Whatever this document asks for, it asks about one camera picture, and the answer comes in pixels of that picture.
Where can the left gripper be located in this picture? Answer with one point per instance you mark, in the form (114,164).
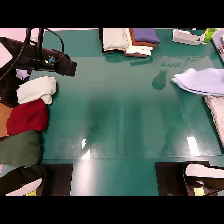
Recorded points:
(65,65)

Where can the pale lavender shirt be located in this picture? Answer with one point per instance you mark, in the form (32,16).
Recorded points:
(201,81)

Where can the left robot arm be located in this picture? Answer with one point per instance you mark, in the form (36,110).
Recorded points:
(20,55)

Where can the beige folded garment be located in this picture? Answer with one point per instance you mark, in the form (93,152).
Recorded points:
(115,39)

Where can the red garment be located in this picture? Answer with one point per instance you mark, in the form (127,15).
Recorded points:
(30,116)

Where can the white folded garment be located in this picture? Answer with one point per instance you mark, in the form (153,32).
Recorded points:
(140,50)

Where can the brown folded garment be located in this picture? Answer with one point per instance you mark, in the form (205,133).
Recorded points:
(143,44)

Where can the orange garment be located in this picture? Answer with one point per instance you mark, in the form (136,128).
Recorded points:
(4,120)

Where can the purple folded garment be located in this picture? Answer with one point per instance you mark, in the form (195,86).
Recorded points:
(146,35)

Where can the dark green garment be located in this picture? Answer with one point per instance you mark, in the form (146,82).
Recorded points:
(21,148)

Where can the green packet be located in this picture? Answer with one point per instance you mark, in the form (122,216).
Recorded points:
(209,34)

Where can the grey garment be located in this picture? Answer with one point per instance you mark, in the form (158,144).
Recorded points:
(218,116)

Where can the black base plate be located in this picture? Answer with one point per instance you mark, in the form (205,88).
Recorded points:
(166,178)
(60,180)

